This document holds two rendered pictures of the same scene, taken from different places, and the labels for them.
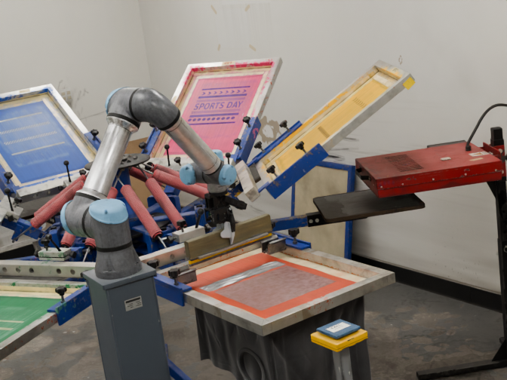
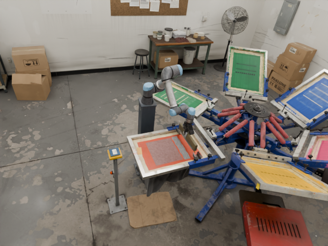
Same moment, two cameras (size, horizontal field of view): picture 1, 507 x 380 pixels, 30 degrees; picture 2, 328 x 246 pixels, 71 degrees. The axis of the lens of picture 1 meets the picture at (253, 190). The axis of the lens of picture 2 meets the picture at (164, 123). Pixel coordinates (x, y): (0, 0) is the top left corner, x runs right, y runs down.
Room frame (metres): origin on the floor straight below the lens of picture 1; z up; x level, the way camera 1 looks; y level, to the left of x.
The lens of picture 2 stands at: (3.44, -1.76, 2.72)
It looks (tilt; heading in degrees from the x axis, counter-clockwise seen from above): 38 degrees down; 97
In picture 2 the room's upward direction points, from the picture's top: 7 degrees clockwise
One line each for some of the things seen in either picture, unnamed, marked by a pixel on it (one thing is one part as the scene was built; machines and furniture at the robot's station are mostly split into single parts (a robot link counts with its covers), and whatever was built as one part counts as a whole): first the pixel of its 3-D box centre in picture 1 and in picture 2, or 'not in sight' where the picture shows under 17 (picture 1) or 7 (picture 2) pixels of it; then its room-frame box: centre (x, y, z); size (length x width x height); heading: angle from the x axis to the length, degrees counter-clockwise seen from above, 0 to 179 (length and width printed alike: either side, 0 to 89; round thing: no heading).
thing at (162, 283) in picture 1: (166, 286); (178, 128); (3.35, 0.37, 0.98); 0.30 x 0.05 x 0.07; 34
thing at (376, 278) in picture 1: (263, 279); (169, 148); (3.31, 0.01, 0.97); 0.79 x 0.58 x 0.04; 34
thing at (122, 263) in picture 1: (116, 256); (147, 97); (2.92, 0.47, 1.25); 0.15 x 0.15 x 0.10
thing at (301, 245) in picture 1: (284, 246); (201, 162); (3.66, -0.09, 0.98); 0.30 x 0.05 x 0.07; 34
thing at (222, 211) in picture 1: (218, 206); (188, 125); (3.45, 0.14, 1.23); 0.09 x 0.08 x 0.12; 124
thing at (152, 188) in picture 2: not in sight; (170, 178); (3.37, -0.20, 0.74); 0.46 x 0.04 x 0.42; 34
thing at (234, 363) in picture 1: (238, 345); not in sight; (3.16, 0.13, 0.79); 0.46 x 0.09 x 0.33; 34
